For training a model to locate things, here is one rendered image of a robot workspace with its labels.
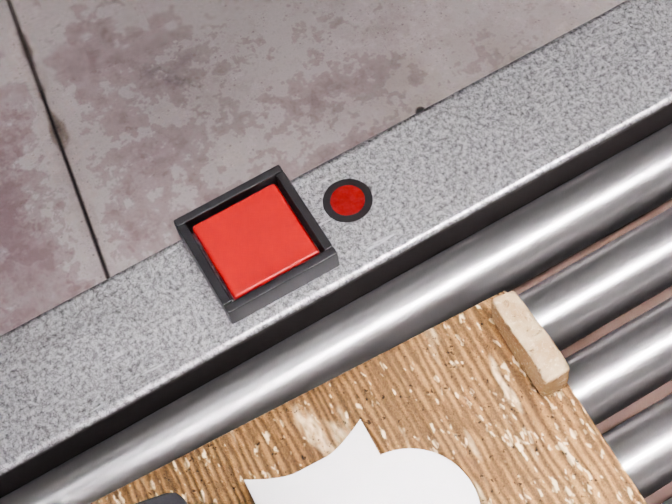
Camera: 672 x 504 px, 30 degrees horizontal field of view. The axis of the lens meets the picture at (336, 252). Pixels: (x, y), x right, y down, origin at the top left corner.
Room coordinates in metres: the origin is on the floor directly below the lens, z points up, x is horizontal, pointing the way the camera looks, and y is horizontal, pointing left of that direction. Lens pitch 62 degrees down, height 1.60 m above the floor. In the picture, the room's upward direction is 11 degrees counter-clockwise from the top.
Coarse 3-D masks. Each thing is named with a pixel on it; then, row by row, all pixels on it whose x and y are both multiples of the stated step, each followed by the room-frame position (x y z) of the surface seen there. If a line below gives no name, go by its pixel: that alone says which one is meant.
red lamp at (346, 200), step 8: (336, 192) 0.41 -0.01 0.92; (344, 192) 0.41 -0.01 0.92; (352, 192) 0.41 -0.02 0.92; (360, 192) 0.41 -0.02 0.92; (336, 200) 0.41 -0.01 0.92; (344, 200) 0.41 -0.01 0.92; (352, 200) 0.41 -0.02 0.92; (360, 200) 0.40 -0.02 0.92; (336, 208) 0.40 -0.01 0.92; (344, 208) 0.40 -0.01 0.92; (352, 208) 0.40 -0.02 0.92; (360, 208) 0.40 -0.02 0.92
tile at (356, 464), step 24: (360, 432) 0.24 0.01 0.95; (336, 456) 0.23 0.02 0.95; (360, 456) 0.23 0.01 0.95; (384, 456) 0.22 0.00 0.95; (408, 456) 0.22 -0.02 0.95; (432, 456) 0.22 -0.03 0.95; (264, 480) 0.22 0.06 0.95; (288, 480) 0.22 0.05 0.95; (312, 480) 0.22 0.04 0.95; (336, 480) 0.22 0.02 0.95; (360, 480) 0.21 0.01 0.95; (384, 480) 0.21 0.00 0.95; (408, 480) 0.21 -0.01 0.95; (432, 480) 0.21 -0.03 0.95; (456, 480) 0.20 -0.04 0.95
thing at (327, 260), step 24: (240, 192) 0.42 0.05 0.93; (288, 192) 0.41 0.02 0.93; (192, 216) 0.41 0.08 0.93; (312, 216) 0.39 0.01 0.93; (192, 240) 0.39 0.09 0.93; (312, 264) 0.36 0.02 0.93; (336, 264) 0.36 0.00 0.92; (216, 288) 0.35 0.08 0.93; (264, 288) 0.35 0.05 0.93; (288, 288) 0.35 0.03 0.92; (240, 312) 0.34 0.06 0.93
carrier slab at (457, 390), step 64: (448, 320) 0.30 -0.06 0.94; (384, 384) 0.27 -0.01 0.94; (448, 384) 0.26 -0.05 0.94; (512, 384) 0.25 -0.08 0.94; (256, 448) 0.25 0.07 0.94; (320, 448) 0.24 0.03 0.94; (384, 448) 0.23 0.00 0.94; (448, 448) 0.23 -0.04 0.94; (512, 448) 0.22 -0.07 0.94; (576, 448) 0.21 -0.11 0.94
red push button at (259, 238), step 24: (264, 192) 0.42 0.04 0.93; (216, 216) 0.41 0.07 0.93; (240, 216) 0.40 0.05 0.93; (264, 216) 0.40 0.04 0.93; (288, 216) 0.40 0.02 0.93; (216, 240) 0.39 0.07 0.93; (240, 240) 0.39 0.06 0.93; (264, 240) 0.38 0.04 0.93; (288, 240) 0.38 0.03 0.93; (216, 264) 0.37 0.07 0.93; (240, 264) 0.37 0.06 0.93; (264, 264) 0.37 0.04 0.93; (288, 264) 0.36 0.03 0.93; (240, 288) 0.35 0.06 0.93
